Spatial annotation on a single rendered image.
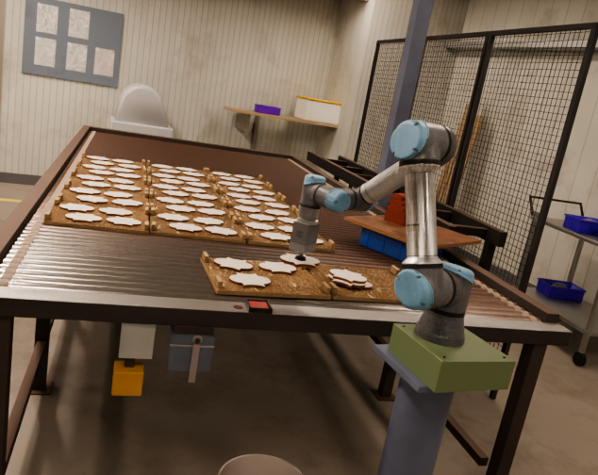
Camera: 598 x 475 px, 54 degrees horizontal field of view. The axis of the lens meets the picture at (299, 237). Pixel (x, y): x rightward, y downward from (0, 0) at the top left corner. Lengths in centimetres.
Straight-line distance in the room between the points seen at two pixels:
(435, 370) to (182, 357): 76
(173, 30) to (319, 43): 189
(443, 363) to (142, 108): 551
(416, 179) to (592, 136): 455
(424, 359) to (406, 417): 24
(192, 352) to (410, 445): 73
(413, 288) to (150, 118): 541
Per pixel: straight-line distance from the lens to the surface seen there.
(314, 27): 806
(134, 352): 190
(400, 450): 197
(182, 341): 186
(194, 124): 764
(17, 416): 251
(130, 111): 676
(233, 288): 199
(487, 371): 181
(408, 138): 168
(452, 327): 181
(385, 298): 218
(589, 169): 611
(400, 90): 401
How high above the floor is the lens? 161
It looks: 14 degrees down
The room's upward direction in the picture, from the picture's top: 10 degrees clockwise
